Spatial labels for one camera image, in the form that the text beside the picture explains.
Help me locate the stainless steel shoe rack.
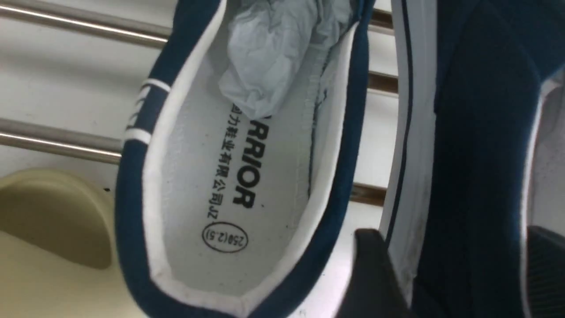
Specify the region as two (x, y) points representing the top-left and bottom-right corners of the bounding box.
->
(0, 0), (398, 207)

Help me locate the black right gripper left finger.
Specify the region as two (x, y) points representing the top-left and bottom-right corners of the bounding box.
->
(336, 229), (413, 318)

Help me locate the right olive foam slide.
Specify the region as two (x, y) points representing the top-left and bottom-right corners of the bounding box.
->
(0, 169), (145, 318)

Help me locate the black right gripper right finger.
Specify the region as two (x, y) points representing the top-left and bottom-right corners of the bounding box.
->
(527, 226), (565, 318)

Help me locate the navy canvas slip-on shoe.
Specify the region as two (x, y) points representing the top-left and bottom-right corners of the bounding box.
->
(381, 0), (564, 318)
(115, 0), (375, 318)

